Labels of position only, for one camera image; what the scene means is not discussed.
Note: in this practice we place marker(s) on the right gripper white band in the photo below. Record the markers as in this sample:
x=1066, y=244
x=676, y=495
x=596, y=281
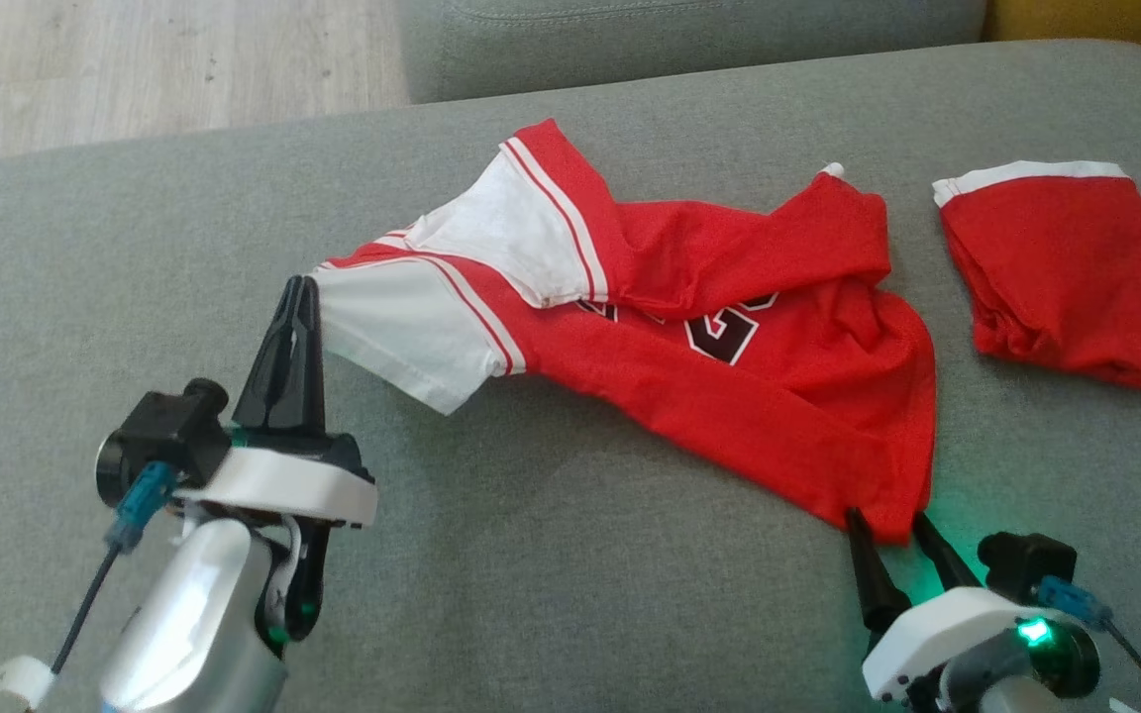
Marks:
x=937, y=634

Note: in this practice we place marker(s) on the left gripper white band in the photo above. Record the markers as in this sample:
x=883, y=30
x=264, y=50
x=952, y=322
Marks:
x=283, y=480

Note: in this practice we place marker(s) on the red jersey with white sleeves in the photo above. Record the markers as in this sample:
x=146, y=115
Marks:
x=729, y=396

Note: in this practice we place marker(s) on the red shorts with white trim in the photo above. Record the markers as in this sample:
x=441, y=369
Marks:
x=1076, y=277

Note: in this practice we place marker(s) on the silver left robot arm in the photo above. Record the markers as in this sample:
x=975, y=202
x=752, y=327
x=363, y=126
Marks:
x=199, y=624

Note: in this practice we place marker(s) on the white tape tab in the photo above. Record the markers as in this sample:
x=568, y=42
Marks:
x=16, y=683

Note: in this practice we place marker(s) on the grey sofa back cushion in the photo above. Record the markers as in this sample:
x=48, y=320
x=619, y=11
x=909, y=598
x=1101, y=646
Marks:
x=689, y=45

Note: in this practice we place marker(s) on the yellow sofa cushion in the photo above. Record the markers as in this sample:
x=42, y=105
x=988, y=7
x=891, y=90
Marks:
x=1105, y=25

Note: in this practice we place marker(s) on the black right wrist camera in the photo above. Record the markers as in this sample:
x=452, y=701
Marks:
x=1021, y=564

